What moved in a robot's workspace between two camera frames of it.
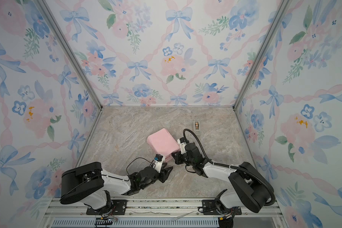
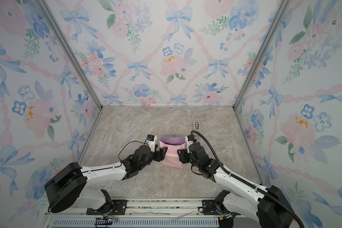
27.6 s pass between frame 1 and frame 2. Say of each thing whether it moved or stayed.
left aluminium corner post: stayed
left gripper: moved
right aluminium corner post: stayed
